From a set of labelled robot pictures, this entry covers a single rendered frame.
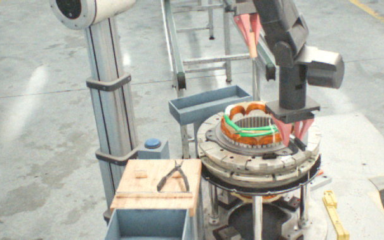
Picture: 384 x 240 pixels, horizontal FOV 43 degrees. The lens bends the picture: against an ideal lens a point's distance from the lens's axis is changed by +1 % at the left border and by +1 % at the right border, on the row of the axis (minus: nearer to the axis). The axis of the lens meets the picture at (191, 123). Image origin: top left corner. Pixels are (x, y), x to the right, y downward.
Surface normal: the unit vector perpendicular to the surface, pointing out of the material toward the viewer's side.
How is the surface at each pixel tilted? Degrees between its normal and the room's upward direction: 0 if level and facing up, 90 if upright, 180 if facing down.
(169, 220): 90
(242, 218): 0
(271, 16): 94
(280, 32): 106
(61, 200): 0
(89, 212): 0
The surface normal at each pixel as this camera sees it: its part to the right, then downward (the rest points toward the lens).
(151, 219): -0.10, 0.47
